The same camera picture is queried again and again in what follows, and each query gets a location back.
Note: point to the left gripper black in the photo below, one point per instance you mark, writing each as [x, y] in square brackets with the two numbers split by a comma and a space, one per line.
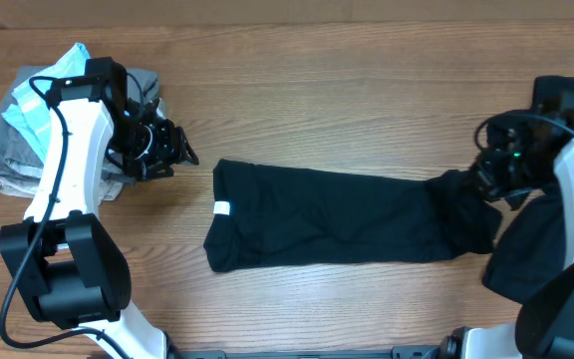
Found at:
[173, 149]

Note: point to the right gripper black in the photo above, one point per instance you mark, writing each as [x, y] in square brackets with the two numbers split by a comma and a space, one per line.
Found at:
[480, 172]

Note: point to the black t-shirt with label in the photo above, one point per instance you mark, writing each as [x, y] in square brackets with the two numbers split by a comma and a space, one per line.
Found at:
[270, 216]

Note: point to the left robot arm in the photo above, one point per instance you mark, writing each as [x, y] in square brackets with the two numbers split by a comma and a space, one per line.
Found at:
[68, 277]

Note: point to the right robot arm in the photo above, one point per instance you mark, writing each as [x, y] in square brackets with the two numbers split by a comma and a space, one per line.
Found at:
[544, 327]

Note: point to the black clothes pile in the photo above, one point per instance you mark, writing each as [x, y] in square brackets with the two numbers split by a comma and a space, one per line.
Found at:
[531, 251]

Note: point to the light blue folded shirt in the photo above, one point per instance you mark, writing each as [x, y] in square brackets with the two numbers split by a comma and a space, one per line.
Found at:
[29, 115]

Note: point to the beige folded garment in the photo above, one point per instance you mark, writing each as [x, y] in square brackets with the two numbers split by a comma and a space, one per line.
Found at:
[27, 187]

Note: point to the grey folded garment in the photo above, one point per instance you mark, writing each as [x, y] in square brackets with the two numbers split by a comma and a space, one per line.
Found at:
[19, 162]

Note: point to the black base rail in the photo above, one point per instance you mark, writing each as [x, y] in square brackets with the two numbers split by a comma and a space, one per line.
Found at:
[397, 352]

